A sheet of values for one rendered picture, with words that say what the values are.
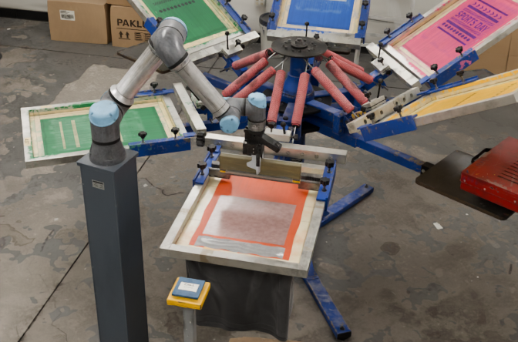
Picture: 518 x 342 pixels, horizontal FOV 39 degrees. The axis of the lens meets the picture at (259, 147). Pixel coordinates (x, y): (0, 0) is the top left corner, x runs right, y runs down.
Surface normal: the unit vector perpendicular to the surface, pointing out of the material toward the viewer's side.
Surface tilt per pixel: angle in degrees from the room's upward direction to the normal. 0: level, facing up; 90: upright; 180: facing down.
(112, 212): 90
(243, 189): 0
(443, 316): 0
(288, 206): 0
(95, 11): 88
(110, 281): 90
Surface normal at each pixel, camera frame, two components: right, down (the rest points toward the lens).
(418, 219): 0.02, -0.87
